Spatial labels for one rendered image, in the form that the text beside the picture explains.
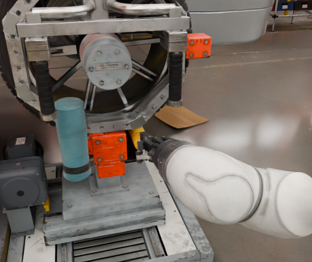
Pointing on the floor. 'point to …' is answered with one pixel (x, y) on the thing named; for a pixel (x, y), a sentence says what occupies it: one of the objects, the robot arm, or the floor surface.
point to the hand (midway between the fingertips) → (146, 140)
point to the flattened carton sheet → (179, 117)
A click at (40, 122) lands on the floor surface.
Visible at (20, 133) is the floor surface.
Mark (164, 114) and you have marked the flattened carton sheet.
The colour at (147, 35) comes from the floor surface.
